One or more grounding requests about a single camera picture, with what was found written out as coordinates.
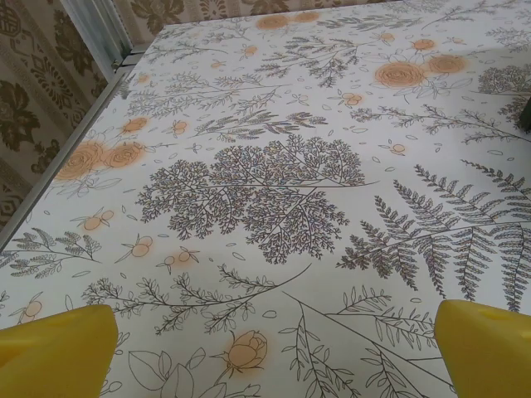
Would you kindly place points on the black plastic container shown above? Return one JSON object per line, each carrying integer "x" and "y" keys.
{"x": 526, "y": 116}

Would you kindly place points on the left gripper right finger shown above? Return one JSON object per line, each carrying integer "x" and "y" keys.
{"x": 485, "y": 356}

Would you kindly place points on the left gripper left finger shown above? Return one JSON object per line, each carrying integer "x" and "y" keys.
{"x": 54, "y": 356}

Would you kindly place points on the aluminium table side rail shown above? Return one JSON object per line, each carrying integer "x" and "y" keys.
{"x": 62, "y": 153}

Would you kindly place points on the floral print tablecloth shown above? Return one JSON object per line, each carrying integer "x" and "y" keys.
{"x": 265, "y": 124}

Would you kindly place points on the aluminium frame post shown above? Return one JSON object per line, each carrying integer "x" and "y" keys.
{"x": 99, "y": 29}

